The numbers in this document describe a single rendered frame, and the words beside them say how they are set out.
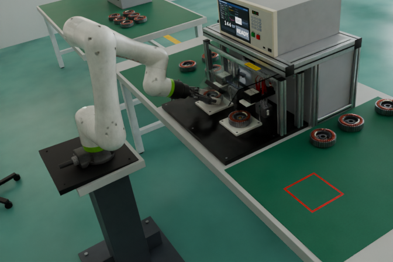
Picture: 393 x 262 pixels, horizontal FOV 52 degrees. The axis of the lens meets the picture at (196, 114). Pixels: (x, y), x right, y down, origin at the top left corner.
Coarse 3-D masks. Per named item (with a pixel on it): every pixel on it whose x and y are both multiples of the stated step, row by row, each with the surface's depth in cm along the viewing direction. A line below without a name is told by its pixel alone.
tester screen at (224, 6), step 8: (224, 8) 198; (232, 8) 192; (240, 8) 186; (224, 16) 201; (232, 16) 194; (240, 16) 188; (224, 24) 203; (232, 24) 197; (248, 24) 185; (232, 32) 199; (248, 40) 190
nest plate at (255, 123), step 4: (252, 116) 200; (220, 120) 201; (224, 120) 200; (228, 120) 200; (252, 120) 197; (256, 120) 197; (224, 124) 197; (228, 124) 197; (252, 124) 195; (256, 124) 194; (260, 124) 194; (228, 128) 194; (232, 128) 194; (236, 128) 193; (240, 128) 193; (244, 128) 192; (248, 128) 192; (252, 128) 193; (232, 132) 192; (236, 132) 190; (240, 132) 190; (244, 132) 191
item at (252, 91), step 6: (246, 90) 195; (252, 90) 194; (246, 96) 193; (252, 96) 190; (258, 96) 192; (264, 96) 194; (240, 102) 195; (246, 102) 193; (252, 102) 191; (264, 102) 200
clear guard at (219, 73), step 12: (240, 60) 190; (252, 60) 189; (216, 72) 183; (228, 72) 181; (240, 72) 180; (252, 72) 178; (264, 72) 177; (204, 84) 184; (216, 84) 177; (228, 84) 172; (240, 84) 170; (252, 84) 169; (216, 96) 175; (228, 96) 169
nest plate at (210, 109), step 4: (196, 104) 218; (200, 104) 217; (204, 104) 216; (212, 104) 215; (216, 104) 214; (220, 104) 214; (224, 104) 214; (232, 104) 213; (204, 108) 212; (208, 108) 212; (212, 108) 211; (216, 108) 211; (220, 108) 210; (224, 108) 211; (208, 112) 208; (212, 112) 208
